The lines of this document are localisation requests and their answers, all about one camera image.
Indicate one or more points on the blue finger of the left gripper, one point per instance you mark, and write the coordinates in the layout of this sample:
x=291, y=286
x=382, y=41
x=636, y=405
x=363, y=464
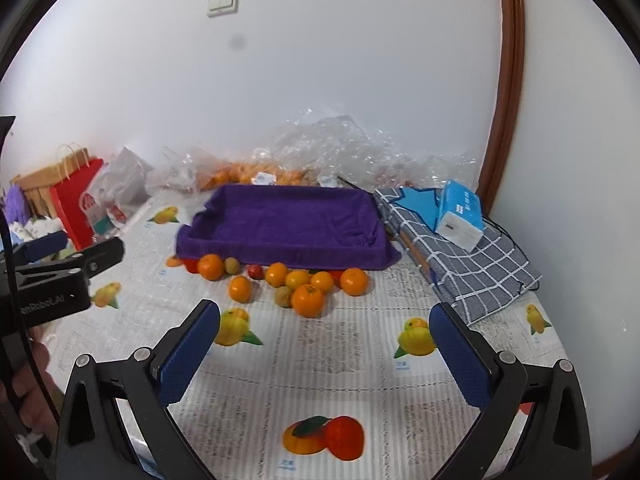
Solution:
x=42, y=247

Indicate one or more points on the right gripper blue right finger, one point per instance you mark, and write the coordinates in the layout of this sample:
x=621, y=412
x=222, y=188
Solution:
x=555, y=440

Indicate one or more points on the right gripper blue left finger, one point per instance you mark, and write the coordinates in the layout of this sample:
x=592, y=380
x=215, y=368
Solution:
x=93, y=442

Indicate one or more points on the small orange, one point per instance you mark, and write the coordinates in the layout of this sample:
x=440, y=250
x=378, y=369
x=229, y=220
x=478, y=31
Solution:
x=240, y=289
x=275, y=275
x=323, y=281

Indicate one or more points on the brown kiwi front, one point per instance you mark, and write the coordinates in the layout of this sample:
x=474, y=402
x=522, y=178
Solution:
x=282, y=296

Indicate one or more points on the brown kiwi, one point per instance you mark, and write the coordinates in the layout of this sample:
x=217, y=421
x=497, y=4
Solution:
x=232, y=266
x=282, y=296

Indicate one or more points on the yellow orange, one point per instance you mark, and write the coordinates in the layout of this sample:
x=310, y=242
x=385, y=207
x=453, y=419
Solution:
x=297, y=278

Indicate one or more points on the large orange front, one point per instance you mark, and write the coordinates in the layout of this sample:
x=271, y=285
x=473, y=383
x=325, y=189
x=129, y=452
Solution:
x=308, y=301

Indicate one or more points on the person's left hand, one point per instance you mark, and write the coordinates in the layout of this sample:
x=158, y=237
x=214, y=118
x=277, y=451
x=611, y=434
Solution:
x=35, y=413

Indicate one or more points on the purple fluffy item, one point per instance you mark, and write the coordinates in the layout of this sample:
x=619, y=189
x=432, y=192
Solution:
x=16, y=207

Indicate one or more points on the red paper shopping bag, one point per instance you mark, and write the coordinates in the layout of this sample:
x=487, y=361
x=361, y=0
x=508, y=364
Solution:
x=65, y=196

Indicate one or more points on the brown paper shopping bag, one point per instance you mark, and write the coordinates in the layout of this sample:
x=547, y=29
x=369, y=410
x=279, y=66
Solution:
x=37, y=185

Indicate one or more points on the white plastic bag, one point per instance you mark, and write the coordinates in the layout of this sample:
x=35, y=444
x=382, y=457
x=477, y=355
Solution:
x=115, y=193

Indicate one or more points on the fruit print tablecloth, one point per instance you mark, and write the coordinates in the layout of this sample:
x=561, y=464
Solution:
x=243, y=397

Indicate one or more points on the grey checked folded cloth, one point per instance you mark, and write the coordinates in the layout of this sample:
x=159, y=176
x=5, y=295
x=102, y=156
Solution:
x=476, y=284

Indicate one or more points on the brown kiwi back left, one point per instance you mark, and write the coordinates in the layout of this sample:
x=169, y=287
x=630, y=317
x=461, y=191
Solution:
x=232, y=266

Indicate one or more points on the clear bag of oranges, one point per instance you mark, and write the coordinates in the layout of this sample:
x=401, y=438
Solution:
x=197, y=170

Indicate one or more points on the small red tomato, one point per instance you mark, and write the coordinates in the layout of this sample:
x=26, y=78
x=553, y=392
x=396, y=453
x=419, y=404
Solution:
x=255, y=271

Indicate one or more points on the blue white tissue pack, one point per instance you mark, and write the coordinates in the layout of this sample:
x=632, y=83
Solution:
x=460, y=219

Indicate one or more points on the purple towel tray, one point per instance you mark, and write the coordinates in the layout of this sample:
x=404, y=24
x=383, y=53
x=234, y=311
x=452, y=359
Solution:
x=304, y=227

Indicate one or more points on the crumpled clear plastic wrap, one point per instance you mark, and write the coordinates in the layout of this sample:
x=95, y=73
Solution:
x=336, y=146

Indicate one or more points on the white wall switch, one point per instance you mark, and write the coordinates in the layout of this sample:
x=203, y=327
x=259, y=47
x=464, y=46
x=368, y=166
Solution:
x=221, y=7

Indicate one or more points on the brown wooden door frame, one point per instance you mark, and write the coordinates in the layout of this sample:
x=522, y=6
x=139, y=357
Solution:
x=508, y=98

